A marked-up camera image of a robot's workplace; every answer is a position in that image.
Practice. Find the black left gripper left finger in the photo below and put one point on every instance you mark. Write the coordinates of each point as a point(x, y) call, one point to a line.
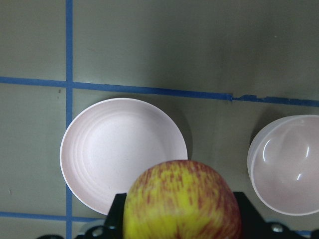
point(113, 225)

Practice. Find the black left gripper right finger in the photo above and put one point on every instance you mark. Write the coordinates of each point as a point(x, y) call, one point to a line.
point(252, 221)

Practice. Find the red yellow apple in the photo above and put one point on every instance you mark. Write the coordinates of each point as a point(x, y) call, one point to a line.
point(181, 199)

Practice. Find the pink bowl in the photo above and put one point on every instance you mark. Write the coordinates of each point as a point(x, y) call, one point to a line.
point(283, 165)

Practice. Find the pink plate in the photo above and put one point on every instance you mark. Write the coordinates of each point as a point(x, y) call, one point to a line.
point(111, 143)

